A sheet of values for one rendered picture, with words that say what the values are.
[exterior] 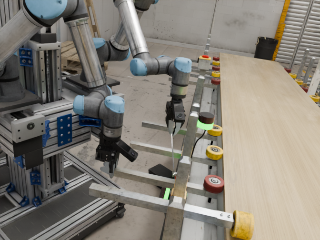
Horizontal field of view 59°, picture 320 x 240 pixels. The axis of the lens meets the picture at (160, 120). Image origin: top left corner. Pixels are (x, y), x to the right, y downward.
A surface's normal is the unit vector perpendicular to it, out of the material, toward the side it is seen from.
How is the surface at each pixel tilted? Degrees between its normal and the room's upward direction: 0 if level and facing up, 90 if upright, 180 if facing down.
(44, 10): 84
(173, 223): 90
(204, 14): 90
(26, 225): 0
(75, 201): 0
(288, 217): 0
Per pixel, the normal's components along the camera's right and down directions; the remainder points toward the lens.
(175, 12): -0.15, 0.40
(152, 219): 0.12, -0.90
